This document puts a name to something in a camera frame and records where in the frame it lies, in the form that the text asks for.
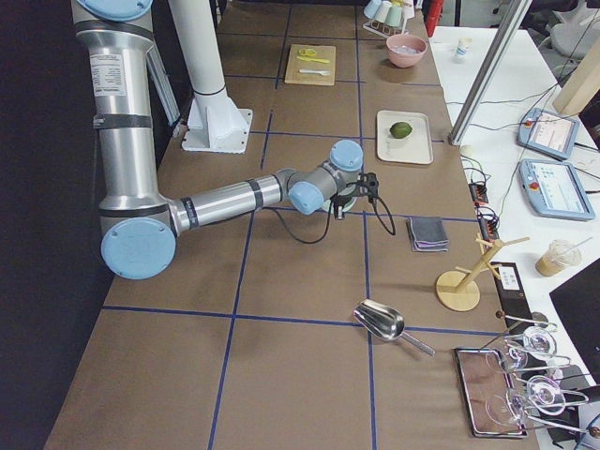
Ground aluminium frame post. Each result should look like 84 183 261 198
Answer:
448 0 532 146

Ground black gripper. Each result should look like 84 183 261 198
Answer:
331 195 350 220

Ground upper orange electronics board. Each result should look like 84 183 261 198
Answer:
468 183 488 205

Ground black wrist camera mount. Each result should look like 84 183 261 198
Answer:
354 172 379 204

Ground upper teach pendant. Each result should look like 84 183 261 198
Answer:
517 108 579 160

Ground black label box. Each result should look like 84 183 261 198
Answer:
493 262 532 319

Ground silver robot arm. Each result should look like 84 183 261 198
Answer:
71 1 363 279

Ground wine glass rack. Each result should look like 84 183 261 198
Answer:
478 310 599 441

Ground metal mirror tray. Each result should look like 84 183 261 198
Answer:
454 347 528 439

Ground metal scoop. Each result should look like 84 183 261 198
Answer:
353 299 435 356

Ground lower orange electronics board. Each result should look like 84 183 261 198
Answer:
476 209 499 242

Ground orange electronics board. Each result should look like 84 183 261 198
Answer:
476 209 499 242
468 183 488 205

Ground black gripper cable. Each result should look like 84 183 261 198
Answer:
267 194 397 245

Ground white rabbit tray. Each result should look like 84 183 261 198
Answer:
377 110 433 165

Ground pink bowl with ice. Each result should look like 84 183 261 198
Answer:
385 34 428 68

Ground grey folded cloth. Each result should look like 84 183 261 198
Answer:
407 217 449 252

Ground pastel cups on rack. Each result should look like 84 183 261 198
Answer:
362 0 419 38

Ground black laptop corner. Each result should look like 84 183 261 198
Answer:
549 261 600 372

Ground iced coffee cup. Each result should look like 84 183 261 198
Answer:
535 236 593 277

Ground bamboo cutting board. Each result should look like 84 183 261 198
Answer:
284 44 337 86

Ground small white bottle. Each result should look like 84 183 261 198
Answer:
454 37 473 63

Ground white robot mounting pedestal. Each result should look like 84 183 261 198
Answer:
168 0 254 155

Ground lower teach pendant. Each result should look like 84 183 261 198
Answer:
518 159 595 221

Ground wooden mug tree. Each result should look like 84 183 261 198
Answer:
435 233 529 312

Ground teach pendant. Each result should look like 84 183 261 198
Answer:
518 159 595 221
517 108 579 160

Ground green avocado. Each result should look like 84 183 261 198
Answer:
389 122 413 140

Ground light green bowl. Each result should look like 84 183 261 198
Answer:
321 183 356 213

